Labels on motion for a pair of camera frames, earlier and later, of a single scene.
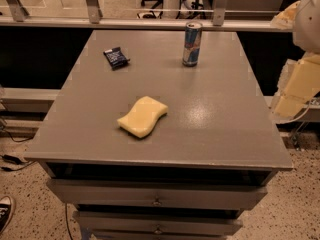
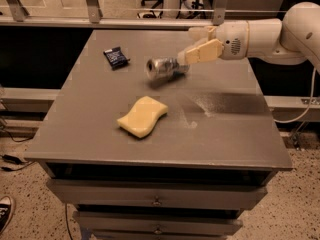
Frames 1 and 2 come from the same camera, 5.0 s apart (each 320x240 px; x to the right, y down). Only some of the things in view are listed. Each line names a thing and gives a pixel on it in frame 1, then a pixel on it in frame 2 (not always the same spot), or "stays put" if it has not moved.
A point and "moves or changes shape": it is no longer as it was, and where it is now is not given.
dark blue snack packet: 116,58 stays put
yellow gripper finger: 299,81 to 208,51
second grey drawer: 137,223 stays put
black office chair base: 193,3 stays put
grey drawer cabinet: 200,165 stays put
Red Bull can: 192,42 moves or changes shape
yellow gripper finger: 285,20 to 202,33
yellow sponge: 140,120 stays put
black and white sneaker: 6,212 stays put
